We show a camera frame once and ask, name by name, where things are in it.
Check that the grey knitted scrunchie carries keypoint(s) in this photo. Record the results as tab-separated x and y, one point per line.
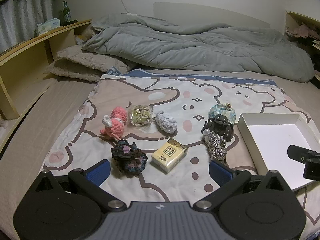
165	121

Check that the white cardboard box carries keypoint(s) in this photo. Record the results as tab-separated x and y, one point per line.
277	152

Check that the grey duvet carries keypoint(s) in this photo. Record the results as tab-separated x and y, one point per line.
187	45

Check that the pink crumpled cloth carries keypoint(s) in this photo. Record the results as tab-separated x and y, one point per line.
303	31

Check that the dark clothes pile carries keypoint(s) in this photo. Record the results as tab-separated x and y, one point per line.
315	55

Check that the white charger plug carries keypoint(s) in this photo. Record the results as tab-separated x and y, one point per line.
132	13

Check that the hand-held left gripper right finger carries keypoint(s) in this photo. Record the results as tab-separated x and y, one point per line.
220	172

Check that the grey curtain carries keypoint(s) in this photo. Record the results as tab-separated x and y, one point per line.
22	20

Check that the green glass bottle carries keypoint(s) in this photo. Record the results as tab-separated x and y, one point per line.
66	12

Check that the tissue pack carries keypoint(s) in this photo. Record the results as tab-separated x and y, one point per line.
48	26

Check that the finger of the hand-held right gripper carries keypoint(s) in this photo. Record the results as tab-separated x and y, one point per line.
297	153
312	170

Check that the black hair claw clip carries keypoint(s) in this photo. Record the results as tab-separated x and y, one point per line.
218	127

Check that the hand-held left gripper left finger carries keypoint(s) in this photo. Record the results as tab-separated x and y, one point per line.
100	171

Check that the yellow patterned small box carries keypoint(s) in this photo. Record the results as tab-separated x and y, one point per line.
168	156

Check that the folded light clothes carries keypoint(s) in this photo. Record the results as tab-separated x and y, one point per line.
317	44

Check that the bear printed blanket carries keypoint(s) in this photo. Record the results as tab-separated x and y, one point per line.
160	97

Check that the wooden bedside shelf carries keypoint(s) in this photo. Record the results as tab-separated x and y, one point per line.
27	52

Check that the blue floral fabric pouch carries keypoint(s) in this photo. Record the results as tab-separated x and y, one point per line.
222	111

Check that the clear bag of rubber bands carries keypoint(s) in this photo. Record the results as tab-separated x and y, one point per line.
140	115

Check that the dark crochet scrunchie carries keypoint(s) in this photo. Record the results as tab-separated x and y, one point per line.
130	157

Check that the wooden open cabinet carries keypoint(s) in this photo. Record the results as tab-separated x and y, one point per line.
295	17

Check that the beige fluffy pillow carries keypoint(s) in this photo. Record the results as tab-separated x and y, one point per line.
82	63

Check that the pink crochet ball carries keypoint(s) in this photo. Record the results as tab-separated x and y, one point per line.
119	112

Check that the white headboard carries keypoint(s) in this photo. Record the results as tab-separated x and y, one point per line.
212	13

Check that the pink crochet doll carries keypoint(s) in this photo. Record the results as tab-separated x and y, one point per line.
113	127

